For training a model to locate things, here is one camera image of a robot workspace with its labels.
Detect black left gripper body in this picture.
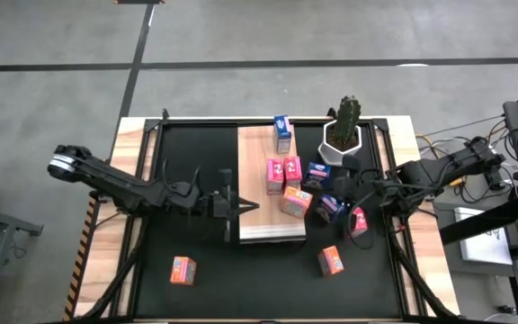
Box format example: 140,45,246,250
198,191,224,221

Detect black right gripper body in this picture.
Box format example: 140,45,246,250
353,169,399,209

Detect blue Frosted Flakes cereal box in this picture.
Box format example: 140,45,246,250
272,114,293,155
315,193,346,225
302,161,333,190

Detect red Froot Loops cereal box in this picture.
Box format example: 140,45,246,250
347,206,370,239
283,155,304,189
266,157,285,195

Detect orange Mini-Wheats cereal box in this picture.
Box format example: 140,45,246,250
317,245,345,277
279,185,314,220
169,256,198,287

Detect black metal wood-top shelf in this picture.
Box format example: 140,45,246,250
237,124,308,247

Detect white hexagonal plant pot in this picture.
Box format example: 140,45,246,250
317,119,362,167

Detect black metal beam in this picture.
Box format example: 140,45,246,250
438,193,518,247

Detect white desk pad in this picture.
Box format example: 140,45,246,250
454,206,514,266

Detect orange-black hazard tape strip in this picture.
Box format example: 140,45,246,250
63,195,101,321

